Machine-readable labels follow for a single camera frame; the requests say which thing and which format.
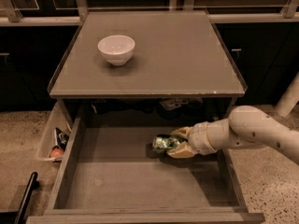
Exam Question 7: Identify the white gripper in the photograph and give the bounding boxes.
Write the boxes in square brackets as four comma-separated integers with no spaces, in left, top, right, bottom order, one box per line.
[167,121,217,159]

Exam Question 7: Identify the green can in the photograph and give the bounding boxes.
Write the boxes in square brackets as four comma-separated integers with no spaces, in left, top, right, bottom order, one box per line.
[152,134,184,154]

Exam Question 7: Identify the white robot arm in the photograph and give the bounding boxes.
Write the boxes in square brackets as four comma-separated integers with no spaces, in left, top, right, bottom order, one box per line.
[167,105,299,164]

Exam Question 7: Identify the items under cabinet top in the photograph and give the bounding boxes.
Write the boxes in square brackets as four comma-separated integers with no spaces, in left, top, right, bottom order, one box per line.
[92,98,204,118]

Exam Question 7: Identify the grey cabinet with top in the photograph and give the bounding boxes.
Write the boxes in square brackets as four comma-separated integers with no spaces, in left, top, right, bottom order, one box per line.
[47,10,249,129]

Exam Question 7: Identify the open grey top drawer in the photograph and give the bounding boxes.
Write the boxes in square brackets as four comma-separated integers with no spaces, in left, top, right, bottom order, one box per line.
[26,110,264,224]

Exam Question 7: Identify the white ceramic bowl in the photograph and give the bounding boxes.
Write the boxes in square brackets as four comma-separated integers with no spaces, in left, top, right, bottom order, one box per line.
[97,35,135,66]

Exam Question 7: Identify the dark snack bag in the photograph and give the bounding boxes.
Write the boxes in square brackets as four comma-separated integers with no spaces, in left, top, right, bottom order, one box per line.
[54,128,69,150]

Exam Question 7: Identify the clear plastic bin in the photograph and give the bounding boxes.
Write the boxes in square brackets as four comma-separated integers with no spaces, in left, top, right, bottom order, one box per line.
[36,103,71,161]

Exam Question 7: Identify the orange ball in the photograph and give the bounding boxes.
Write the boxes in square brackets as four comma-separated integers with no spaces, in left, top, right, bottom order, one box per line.
[50,148,64,158]

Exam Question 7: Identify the metal window railing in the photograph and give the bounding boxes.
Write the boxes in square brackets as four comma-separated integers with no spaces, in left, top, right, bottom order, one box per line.
[0,0,299,24]

